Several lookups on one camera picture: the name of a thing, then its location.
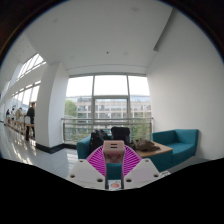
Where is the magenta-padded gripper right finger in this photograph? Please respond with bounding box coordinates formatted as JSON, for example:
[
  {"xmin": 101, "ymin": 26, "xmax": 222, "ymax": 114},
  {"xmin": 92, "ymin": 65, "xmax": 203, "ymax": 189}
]
[{"xmin": 123, "ymin": 145, "xmax": 165, "ymax": 191}]

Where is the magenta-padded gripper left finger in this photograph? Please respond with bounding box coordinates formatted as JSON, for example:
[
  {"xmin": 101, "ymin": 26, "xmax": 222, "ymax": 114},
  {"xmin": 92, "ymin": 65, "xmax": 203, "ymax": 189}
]
[{"xmin": 66, "ymin": 144, "xmax": 108, "ymax": 191}]

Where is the pink charger block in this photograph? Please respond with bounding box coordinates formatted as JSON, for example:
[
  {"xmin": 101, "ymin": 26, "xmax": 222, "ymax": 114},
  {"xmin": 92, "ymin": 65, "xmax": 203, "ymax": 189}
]
[{"xmin": 102, "ymin": 140, "xmax": 126, "ymax": 165}]

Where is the wood-topped teal side table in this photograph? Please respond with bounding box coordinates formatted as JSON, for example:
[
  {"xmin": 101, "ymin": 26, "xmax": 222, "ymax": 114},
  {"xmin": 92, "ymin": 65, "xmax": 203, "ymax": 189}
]
[{"xmin": 134, "ymin": 141, "xmax": 175, "ymax": 173}]

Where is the brown jacket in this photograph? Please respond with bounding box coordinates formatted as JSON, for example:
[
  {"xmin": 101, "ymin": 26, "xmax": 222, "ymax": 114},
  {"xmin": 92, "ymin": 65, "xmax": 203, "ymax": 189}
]
[{"xmin": 129, "ymin": 137, "xmax": 161, "ymax": 153}]

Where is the glossy black backpack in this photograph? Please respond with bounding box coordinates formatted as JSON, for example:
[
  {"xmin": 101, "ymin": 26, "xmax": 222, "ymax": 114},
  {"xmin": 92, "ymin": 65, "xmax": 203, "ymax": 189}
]
[{"xmin": 88, "ymin": 129, "xmax": 111, "ymax": 156}]

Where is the black backpack with label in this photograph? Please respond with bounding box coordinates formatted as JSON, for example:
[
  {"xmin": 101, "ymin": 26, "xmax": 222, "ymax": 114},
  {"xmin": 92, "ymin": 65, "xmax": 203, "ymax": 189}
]
[{"xmin": 110, "ymin": 126, "xmax": 132, "ymax": 146}]

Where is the metal balcony railing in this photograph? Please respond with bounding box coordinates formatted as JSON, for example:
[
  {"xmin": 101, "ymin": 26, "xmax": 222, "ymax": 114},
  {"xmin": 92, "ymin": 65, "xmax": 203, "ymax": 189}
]
[{"xmin": 61, "ymin": 116, "xmax": 154, "ymax": 145}]

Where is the person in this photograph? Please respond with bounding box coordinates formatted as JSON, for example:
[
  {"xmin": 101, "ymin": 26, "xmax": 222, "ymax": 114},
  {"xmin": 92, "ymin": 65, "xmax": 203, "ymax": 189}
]
[
  {"xmin": 14, "ymin": 106, "xmax": 25, "ymax": 132},
  {"xmin": 24, "ymin": 101, "xmax": 37, "ymax": 142}
]

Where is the group of chairs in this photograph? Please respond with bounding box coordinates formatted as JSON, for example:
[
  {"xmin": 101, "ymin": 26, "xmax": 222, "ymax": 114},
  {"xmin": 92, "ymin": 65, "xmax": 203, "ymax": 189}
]
[{"xmin": 5, "ymin": 116, "xmax": 36, "ymax": 140}]

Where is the large glass window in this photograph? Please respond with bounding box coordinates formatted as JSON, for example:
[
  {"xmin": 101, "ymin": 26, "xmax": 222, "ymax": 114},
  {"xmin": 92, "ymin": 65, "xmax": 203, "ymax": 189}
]
[{"xmin": 64, "ymin": 73, "xmax": 153, "ymax": 145}]

